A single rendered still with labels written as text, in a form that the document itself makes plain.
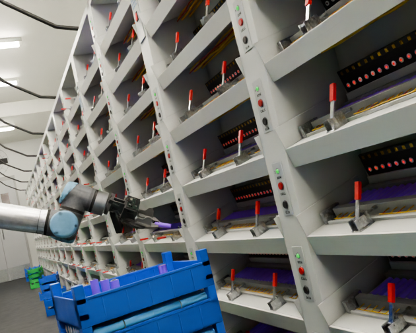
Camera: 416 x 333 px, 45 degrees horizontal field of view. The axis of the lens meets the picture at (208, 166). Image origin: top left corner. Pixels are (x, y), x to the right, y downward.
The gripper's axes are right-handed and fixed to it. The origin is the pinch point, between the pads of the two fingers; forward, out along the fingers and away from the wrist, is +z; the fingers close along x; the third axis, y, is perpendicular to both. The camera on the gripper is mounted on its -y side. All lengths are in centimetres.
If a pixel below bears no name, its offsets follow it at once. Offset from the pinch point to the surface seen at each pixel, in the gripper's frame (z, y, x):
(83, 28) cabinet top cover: -60, 5, 118
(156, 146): -9.5, 23.8, 16.5
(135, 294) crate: -11, 57, -75
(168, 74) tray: -16, 57, 12
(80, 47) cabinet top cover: -62, -16, 135
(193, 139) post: 0.5, 38.9, 7.8
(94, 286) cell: -19, 45, -67
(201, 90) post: -2, 50, 22
